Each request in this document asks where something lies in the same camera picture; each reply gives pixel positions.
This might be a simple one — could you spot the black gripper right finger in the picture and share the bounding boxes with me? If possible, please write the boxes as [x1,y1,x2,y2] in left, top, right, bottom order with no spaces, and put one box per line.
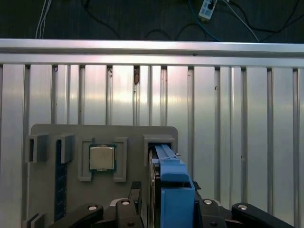
[193,181,299,228]

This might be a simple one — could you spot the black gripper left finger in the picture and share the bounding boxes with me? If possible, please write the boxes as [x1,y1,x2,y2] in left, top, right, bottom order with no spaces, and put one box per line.
[47,181,143,228]

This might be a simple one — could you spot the hard disk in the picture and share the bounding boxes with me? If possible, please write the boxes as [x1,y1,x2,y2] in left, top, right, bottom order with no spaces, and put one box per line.
[148,142,196,228]

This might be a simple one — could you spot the silver CPU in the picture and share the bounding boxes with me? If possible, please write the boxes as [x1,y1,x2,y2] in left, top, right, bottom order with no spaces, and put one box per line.
[88,143,117,172]

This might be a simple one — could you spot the dark RAM stick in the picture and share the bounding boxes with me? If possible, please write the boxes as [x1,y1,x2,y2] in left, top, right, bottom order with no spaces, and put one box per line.
[54,140,67,223]

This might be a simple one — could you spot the grey parts rack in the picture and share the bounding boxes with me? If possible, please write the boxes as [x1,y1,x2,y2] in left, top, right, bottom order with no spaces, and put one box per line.
[22,123,179,228]

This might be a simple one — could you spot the white power strip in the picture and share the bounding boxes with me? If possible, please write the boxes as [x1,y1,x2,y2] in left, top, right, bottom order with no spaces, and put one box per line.
[198,0,218,22]

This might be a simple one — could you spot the white floor cable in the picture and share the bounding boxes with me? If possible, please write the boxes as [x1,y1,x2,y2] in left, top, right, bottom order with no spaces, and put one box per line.
[222,0,259,42]
[39,0,52,38]
[35,0,48,39]

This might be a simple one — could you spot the black floor cable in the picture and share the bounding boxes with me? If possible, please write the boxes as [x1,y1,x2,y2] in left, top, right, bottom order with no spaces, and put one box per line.
[80,0,123,38]

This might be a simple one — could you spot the blue floor cable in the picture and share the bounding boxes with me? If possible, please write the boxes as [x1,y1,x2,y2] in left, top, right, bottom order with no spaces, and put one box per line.
[189,0,223,41]

